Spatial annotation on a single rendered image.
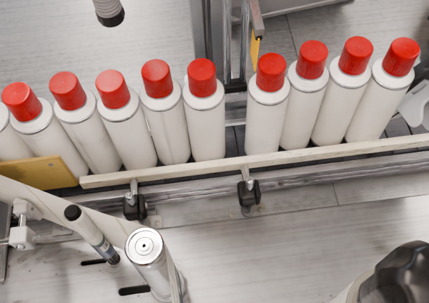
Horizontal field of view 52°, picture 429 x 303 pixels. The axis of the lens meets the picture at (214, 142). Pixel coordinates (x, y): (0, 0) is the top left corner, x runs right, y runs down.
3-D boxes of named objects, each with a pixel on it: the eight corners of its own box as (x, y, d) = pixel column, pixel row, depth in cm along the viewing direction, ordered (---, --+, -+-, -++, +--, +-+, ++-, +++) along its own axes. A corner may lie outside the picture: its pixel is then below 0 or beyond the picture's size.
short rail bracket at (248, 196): (239, 222, 68) (240, 191, 57) (235, 203, 69) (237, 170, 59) (260, 219, 68) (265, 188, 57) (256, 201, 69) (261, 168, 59)
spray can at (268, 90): (251, 168, 66) (260, 87, 48) (239, 140, 69) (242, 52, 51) (283, 157, 67) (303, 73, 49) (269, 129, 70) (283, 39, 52)
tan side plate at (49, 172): (9, 195, 64) (-21, 168, 56) (10, 191, 64) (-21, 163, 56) (79, 186, 64) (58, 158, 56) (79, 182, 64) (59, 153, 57)
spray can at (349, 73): (306, 146, 68) (334, 59, 50) (310, 118, 70) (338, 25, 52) (341, 152, 67) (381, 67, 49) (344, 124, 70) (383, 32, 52)
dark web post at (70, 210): (108, 266, 60) (62, 221, 44) (108, 253, 61) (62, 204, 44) (120, 265, 60) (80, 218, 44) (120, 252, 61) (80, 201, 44)
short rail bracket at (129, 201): (135, 235, 67) (117, 207, 57) (133, 197, 70) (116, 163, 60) (156, 233, 67) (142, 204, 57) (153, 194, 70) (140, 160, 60)
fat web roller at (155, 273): (151, 305, 57) (120, 272, 41) (149, 270, 60) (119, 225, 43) (186, 301, 57) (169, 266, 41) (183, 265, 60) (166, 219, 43)
